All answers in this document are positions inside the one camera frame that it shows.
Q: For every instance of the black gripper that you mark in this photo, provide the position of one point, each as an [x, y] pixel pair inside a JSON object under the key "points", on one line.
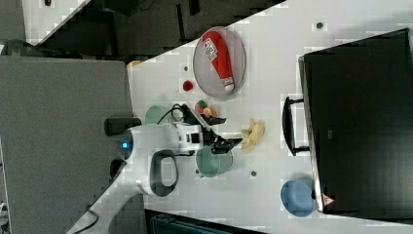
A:
{"points": [[195, 133]]}

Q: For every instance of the yellow plush banana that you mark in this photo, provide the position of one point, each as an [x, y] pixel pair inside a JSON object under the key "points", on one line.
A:
{"points": [[253, 134]]}

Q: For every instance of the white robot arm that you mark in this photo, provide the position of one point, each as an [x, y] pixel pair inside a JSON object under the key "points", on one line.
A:
{"points": [[147, 147]]}

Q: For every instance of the black toaster oven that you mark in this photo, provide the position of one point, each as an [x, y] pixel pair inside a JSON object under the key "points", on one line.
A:
{"points": [[357, 99]]}

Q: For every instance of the orange slice toy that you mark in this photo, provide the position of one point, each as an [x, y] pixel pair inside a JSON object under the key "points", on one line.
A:
{"points": [[210, 112]]}

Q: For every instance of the green cup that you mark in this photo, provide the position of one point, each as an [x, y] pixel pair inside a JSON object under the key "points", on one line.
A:
{"points": [[210, 165]]}

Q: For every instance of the pink strawberry toy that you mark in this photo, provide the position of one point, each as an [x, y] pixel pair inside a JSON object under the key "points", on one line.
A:
{"points": [[200, 106]]}

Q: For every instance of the dark red strawberry toy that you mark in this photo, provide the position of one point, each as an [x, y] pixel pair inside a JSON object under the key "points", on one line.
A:
{"points": [[188, 86]]}

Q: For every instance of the grey round plate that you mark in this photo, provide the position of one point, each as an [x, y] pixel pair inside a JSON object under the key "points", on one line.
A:
{"points": [[205, 74]]}

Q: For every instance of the green perforated colander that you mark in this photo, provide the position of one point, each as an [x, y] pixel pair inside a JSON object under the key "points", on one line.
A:
{"points": [[158, 114]]}

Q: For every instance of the red ketchup bottle toy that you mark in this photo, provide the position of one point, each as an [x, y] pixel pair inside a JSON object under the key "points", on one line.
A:
{"points": [[216, 51]]}

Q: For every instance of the blue bowl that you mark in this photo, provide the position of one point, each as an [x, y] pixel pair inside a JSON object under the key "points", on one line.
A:
{"points": [[297, 197]]}

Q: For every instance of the black cylinder at table edge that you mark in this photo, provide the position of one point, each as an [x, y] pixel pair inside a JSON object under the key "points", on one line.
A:
{"points": [[117, 126]]}

